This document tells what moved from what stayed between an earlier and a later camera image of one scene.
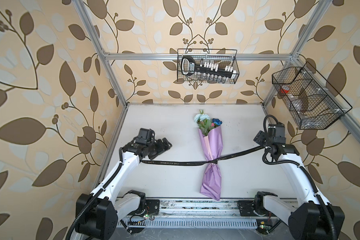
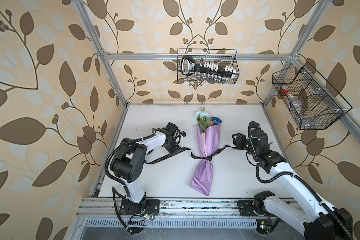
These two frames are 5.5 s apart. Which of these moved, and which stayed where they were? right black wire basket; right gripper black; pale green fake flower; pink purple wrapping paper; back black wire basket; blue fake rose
Moved: right gripper black; pink purple wrapping paper
Stayed: back black wire basket; pale green fake flower; blue fake rose; right black wire basket
